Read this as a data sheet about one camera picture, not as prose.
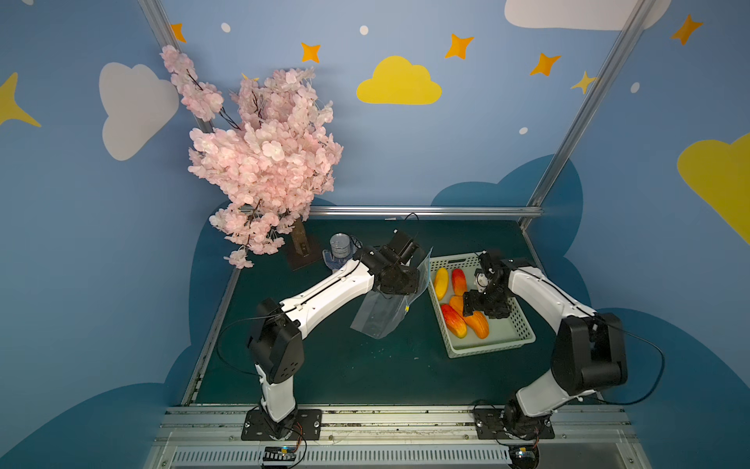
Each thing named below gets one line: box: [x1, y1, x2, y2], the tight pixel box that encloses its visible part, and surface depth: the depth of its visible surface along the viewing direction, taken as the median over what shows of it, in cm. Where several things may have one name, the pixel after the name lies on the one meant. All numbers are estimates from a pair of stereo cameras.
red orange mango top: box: [451, 267, 468, 297], surface depth 103 cm
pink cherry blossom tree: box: [160, 45, 344, 269], surface depth 69 cm
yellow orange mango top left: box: [433, 267, 450, 301], surface depth 100 cm
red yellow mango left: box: [441, 303, 468, 340], surface depth 92 cm
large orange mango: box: [449, 295, 490, 340], surface depth 90 cm
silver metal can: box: [330, 232, 351, 259], surface depth 110 cm
